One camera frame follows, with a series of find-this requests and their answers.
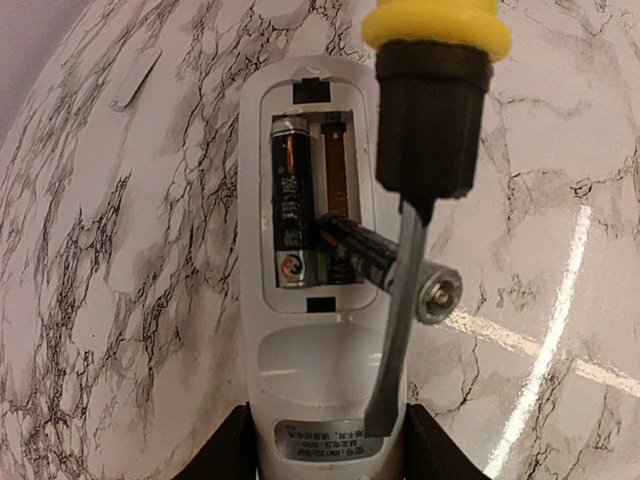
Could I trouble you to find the yellow handled screwdriver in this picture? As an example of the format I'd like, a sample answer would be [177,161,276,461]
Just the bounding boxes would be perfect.
[362,1,511,437]

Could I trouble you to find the white battery cover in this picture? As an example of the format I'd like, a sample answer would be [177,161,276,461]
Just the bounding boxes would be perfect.
[110,47,163,112]

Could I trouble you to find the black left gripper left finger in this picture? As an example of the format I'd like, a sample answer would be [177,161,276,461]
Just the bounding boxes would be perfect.
[177,403,258,480]

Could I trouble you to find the white remote control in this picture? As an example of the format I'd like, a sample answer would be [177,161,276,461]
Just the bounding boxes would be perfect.
[238,55,403,479]

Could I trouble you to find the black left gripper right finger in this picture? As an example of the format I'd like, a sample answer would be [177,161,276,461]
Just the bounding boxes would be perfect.
[403,404,488,480]

